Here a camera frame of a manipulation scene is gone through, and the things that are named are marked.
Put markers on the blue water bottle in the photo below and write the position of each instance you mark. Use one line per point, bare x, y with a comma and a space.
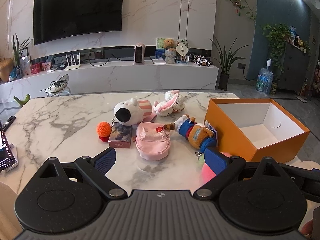
264, 79

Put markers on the climbing green vine plant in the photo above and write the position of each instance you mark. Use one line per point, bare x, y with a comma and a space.
277, 36

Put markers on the grey laptop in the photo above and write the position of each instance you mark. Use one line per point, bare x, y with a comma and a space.
159, 61

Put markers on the illustrated card box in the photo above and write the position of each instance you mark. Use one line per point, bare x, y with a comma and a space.
120, 136

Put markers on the potted long leaf plant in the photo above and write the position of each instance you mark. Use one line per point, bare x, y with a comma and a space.
226, 58

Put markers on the person right hand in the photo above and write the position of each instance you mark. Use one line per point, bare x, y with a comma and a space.
307, 229

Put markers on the pink fabric pouch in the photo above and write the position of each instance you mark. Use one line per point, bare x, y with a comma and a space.
152, 141

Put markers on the teddy bear in basket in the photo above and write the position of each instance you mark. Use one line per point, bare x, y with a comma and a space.
169, 50

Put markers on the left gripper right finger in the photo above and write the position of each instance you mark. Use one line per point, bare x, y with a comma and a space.
226, 170

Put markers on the white black plush dog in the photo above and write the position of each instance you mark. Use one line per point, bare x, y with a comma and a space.
132, 112

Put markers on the orange crochet ball toy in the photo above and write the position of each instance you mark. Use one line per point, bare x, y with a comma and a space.
103, 130

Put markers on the white pink crochet bunny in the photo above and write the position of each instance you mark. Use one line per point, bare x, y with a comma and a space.
173, 103

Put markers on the black wall television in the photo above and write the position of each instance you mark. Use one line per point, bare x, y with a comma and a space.
56, 19

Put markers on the pink fluffy pompom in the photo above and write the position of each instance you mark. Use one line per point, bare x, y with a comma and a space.
208, 172

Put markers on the orange cardboard box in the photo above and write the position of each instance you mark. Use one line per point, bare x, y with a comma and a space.
256, 128

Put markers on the round paper fan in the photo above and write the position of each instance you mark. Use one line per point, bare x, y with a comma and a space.
182, 48

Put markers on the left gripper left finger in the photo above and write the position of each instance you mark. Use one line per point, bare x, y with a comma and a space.
94, 171

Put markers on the black remote control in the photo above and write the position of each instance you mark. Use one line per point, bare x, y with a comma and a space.
8, 123

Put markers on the white wifi router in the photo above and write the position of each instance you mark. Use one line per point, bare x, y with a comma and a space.
73, 62

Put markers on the dark drawer cabinet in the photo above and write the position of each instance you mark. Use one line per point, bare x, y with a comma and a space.
295, 65

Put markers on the white marble tv cabinet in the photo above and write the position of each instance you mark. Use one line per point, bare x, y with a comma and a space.
116, 76

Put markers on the left potted plant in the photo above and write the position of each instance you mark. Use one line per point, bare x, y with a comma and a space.
18, 49

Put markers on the black white toy cows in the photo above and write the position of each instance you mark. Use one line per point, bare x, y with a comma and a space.
200, 60

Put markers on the green blue picture card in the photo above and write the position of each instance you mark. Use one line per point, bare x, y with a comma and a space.
160, 48

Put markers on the white rolling stool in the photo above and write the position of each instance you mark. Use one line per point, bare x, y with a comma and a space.
58, 87

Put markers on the brown bear plush blue outfit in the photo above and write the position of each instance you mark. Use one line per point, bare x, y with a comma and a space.
197, 134

